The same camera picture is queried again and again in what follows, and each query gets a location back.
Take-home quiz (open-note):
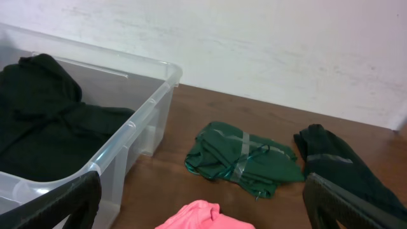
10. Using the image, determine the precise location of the clear plastic storage bin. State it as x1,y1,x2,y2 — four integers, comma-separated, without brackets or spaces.
1,24,183,228

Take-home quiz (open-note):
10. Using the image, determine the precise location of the pink printed t-shirt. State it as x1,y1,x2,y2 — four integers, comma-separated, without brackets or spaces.
156,200,255,229

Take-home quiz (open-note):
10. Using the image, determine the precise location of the navy garment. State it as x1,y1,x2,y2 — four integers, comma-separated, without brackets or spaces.
293,124,406,221

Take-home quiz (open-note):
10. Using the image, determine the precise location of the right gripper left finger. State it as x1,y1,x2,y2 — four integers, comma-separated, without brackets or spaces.
1,171,102,229

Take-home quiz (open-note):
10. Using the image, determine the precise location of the green garment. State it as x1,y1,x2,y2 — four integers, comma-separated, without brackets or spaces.
184,121,305,198

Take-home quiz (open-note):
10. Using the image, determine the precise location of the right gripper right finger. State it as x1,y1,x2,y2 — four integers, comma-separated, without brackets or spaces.
303,173,406,229

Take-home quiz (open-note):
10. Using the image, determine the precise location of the black garment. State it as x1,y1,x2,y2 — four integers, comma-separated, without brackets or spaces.
1,54,134,182

